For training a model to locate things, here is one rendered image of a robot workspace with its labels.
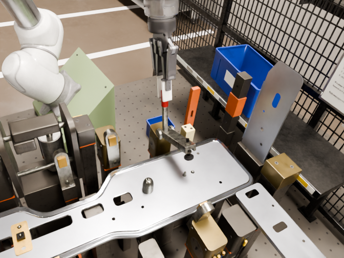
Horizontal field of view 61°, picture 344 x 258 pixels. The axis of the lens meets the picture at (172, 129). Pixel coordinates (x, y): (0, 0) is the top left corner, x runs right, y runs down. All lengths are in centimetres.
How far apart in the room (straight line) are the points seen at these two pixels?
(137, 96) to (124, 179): 86
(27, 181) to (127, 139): 59
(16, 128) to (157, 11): 45
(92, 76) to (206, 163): 68
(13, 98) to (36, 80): 166
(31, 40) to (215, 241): 104
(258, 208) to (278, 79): 37
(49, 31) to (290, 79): 96
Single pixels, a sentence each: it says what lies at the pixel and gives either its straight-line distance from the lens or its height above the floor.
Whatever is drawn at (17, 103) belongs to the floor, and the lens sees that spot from 289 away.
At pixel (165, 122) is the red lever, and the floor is 110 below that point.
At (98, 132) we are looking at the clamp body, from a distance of 94.
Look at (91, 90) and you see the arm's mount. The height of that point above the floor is 93.
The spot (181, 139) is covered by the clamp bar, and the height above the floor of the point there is 111.
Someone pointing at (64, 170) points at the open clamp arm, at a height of 105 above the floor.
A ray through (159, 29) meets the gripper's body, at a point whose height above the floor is 139.
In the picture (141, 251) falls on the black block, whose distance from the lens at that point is 80.
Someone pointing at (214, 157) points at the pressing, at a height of 100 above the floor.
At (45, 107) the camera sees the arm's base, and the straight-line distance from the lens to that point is 147.
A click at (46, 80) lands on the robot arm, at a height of 98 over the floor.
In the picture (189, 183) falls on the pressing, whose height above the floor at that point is 100.
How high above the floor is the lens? 172
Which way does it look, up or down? 43 degrees down
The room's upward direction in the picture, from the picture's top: 9 degrees clockwise
